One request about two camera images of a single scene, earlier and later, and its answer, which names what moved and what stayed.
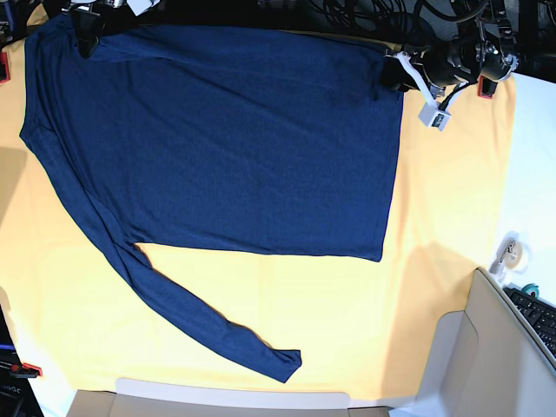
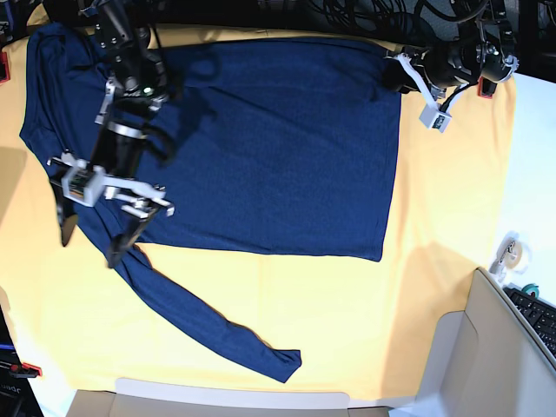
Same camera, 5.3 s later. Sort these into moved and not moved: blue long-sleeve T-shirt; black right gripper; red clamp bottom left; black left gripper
Moved: black left gripper
Not moved: black right gripper; red clamp bottom left; blue long-sleeve T-shirt
